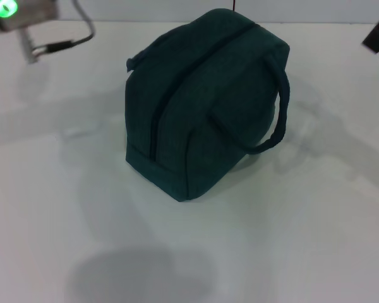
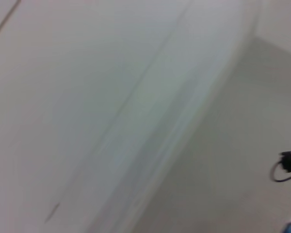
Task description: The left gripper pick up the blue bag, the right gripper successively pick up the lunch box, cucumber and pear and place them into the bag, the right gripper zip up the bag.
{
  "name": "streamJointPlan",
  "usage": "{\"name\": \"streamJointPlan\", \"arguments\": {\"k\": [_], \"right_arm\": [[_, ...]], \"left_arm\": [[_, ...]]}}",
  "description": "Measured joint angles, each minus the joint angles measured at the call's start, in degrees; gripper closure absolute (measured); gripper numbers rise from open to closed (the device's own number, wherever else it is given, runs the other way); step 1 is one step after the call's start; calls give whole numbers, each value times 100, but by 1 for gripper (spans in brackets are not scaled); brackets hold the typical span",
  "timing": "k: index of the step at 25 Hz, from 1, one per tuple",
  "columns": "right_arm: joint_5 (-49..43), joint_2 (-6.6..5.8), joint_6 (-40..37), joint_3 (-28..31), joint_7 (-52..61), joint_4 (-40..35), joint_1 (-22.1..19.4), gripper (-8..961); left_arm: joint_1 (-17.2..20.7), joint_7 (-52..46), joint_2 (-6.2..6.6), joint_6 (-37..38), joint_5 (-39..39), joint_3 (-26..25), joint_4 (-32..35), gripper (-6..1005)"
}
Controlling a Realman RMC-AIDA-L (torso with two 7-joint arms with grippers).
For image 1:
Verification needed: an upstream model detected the left gripper cable with plug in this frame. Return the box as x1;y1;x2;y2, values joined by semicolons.
17;0;96;64

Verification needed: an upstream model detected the teal fabric lunch bag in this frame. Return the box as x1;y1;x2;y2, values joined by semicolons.
125;8;292;203

